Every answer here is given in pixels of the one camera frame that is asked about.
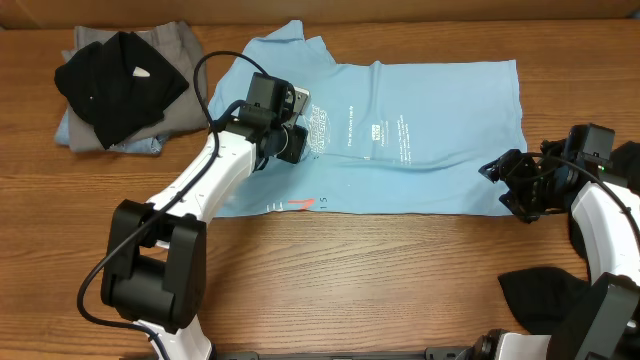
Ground black t-shirt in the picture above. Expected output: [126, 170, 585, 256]
[498, 141, 639, 335]

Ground folded black garment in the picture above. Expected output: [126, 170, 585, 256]
[54, 32, 190, 152]

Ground folded grey garment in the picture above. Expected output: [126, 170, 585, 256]
[61, 20, 213, 154]

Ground light blue printed t-shirt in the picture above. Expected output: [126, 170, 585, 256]
[209, 20, 527, 217]

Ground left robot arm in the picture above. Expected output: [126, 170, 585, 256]
[101, 72, 310, 359]

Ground folded blue jeans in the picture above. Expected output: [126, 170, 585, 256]
[54, 106, 169, 155]

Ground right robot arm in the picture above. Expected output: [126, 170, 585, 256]
[449, 124, 639, 360]

